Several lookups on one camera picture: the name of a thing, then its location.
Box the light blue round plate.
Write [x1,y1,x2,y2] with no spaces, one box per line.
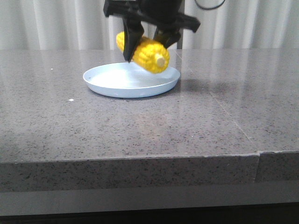
[83,63,180,98]

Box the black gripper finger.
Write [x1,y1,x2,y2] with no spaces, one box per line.
[153,28,181,49]
[122,17,144,62]

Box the black cable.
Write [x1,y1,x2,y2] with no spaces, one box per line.
[194,0,227,10]

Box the yellow plastic corn cob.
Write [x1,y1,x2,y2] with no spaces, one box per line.
[116,31,171,74]

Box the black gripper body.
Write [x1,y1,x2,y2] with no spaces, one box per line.
[103,0,200,33]

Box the white pleated curtain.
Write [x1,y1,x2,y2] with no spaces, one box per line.
[0,0,299,50]

